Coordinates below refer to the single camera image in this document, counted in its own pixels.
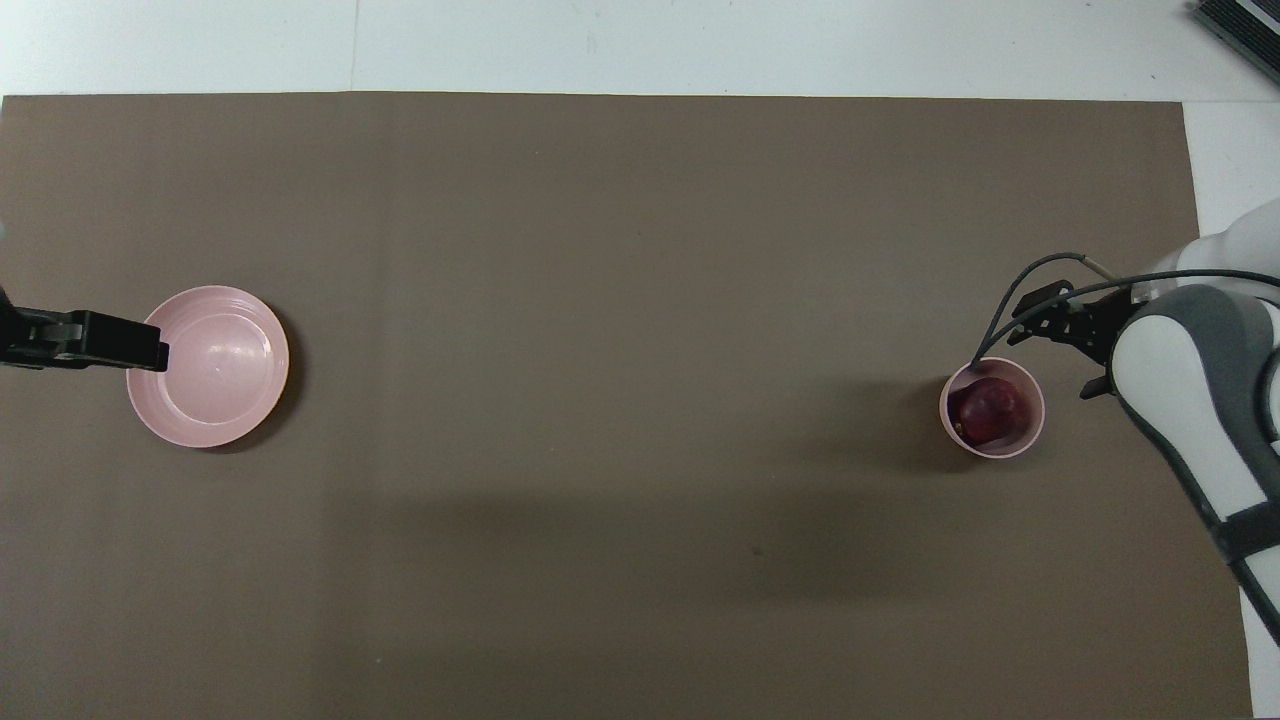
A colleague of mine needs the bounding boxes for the pink bowl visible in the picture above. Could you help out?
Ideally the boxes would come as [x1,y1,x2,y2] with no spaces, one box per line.
[938,356,1047,461]

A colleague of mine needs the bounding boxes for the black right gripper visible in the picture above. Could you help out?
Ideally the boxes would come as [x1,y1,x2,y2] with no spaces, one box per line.
[1005,283,1139,401]

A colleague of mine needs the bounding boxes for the dark red apple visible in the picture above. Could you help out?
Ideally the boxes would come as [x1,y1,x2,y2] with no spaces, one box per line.
[948,377,1032,447]

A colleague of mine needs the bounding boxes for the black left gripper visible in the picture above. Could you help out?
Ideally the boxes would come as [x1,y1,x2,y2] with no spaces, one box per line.
[0,286,169,374]

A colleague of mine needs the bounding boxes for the brown table mat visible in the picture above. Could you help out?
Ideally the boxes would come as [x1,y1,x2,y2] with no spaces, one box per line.
[0,92,1256,720]

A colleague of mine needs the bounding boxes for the pink plate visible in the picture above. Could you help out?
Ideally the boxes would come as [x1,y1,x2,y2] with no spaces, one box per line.
[126,285,291,449]

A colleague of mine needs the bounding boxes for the dark grey ribbed device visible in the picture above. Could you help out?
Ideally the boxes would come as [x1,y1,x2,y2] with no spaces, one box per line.
[1188,0,1280,87]

